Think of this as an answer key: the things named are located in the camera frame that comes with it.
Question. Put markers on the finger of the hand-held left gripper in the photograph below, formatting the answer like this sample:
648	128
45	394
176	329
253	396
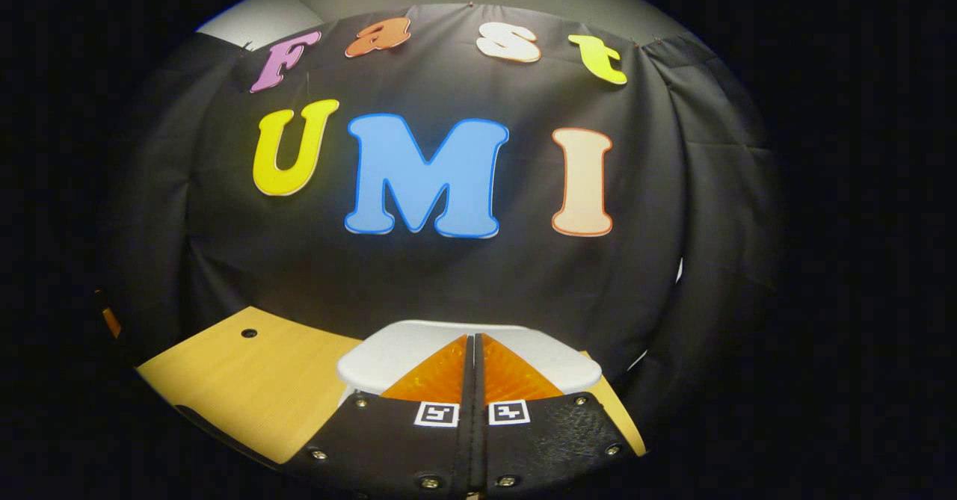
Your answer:
112	323

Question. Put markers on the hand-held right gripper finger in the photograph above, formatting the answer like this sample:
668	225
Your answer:
482	448
463	440

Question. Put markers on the white desktop garbage bin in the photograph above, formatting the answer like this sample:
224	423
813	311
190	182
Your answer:
404	358

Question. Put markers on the wooden desktop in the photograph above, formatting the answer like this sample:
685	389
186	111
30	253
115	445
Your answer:
247	388

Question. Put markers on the black backdrop cloth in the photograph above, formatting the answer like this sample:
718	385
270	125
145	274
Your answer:
448	276

